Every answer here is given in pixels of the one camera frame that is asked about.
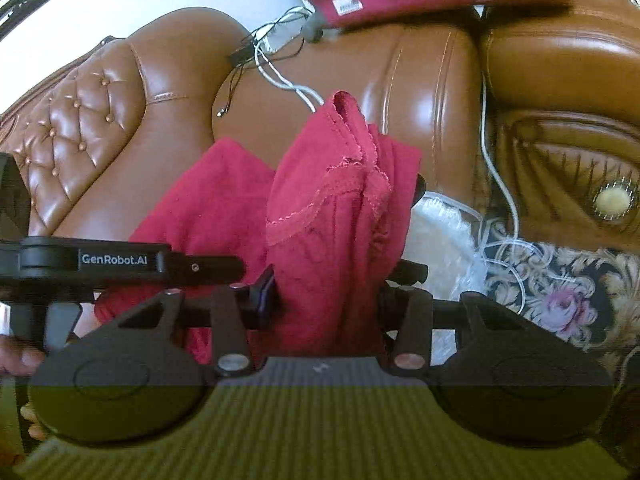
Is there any red garment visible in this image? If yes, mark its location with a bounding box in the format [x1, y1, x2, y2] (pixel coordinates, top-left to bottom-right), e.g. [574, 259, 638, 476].
[93, 90, 424, 366]

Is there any person's left hand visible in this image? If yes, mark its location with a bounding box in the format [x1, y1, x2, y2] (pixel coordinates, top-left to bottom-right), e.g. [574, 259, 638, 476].
[1, 335, 47, 466]

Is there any white quilted seat cover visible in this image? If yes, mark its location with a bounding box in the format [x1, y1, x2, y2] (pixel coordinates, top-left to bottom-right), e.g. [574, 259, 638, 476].
[406, 190, 490, 366]

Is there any floral patterned carpet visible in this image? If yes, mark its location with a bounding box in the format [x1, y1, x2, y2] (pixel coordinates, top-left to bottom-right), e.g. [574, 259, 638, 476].
[483, 220, 639, 382]

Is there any brown leather sofa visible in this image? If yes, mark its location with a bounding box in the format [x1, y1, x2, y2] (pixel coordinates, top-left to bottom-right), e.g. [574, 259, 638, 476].
[1, 0, 639, 252]

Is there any white cable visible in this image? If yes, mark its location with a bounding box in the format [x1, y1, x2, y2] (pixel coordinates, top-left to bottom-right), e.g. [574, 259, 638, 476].
[252, 4, 539, 316]

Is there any black usb cable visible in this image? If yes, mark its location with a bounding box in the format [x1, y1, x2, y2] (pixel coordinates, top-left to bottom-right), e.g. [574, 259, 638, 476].
[214, 5, 314, 120]

